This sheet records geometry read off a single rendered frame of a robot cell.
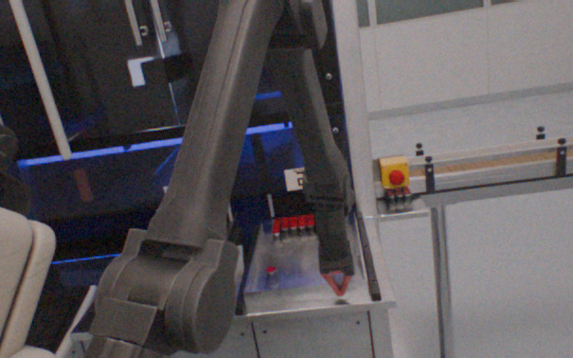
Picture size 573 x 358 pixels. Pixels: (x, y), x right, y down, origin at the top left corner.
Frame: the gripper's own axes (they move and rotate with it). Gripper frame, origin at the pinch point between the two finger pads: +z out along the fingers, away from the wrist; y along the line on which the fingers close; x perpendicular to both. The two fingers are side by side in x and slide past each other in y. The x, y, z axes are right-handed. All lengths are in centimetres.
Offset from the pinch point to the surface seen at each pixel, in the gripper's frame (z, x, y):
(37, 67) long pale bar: -51, 66, 31
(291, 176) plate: -12.5, 9.9, 38.1
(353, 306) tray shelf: 2.4, -2.3, -1.9
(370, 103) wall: 79, -51, 497
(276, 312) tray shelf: 2.0, 13.7, -1.9
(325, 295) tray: 0.9, 3.2, 0.8
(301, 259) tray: 2.0, 8.8, 18.2
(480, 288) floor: 92, -64, 128
